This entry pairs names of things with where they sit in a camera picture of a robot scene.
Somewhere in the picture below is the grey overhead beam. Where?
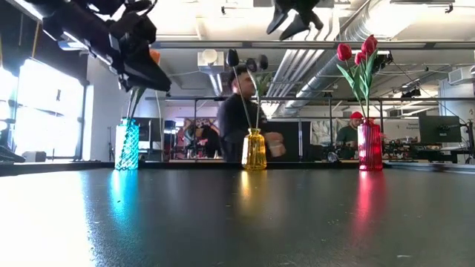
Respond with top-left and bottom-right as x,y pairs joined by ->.
154,39 -> 475,51

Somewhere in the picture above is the black stage light cluster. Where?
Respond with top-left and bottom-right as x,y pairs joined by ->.
370,51 -> 394,74

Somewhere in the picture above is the yellow hanging cable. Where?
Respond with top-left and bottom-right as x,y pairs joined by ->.
32,22 -> 41,59

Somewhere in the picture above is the blue glass vase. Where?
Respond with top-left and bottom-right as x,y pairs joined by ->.
114,117 -> 141,171

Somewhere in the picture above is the silver spiral air duct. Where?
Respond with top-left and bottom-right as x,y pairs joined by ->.
284,0 -> 428,118

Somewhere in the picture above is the white wall unit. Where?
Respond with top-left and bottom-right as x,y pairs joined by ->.
447,65 -> 475,86

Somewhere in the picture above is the black metal rack frame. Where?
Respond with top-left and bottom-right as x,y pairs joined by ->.
144,96 -> 475,162

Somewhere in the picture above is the red glass vase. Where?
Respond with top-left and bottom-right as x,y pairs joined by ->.
357,118 -> 384,172

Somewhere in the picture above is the white ceiling light strip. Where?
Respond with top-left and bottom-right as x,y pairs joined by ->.
57,39 -> 112,52

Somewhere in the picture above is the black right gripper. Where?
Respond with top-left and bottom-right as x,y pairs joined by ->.
266,0 -> 324,41

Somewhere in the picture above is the black monitor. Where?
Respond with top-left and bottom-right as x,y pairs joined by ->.
419,115 -> 463,145

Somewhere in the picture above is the person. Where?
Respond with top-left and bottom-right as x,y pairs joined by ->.
216,65 -> 287,163
335,111 -> 367,161
183,118 -> 223,159

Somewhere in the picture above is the black partition panel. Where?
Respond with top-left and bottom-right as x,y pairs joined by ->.
285,121 -> 312,162

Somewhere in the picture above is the bright window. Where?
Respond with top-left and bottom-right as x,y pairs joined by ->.
14,57 -> 87,160

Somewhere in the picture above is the grey box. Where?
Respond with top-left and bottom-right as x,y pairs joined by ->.
21,151 -> 48,163

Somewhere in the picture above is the colourful patchwork quilt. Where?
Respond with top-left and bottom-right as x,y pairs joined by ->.
174,117 -> 223,160

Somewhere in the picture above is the white ceiling unit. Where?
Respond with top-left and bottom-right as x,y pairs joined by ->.
196,49 -> 226,75

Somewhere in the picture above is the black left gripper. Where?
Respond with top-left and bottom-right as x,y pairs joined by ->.
105,0 -> 173,93

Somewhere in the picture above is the yellow glass vase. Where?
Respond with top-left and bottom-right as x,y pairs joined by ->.
240,128 -> 268,171

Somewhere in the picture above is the black table frame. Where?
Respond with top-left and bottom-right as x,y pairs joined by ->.
0,161 -> 475,175

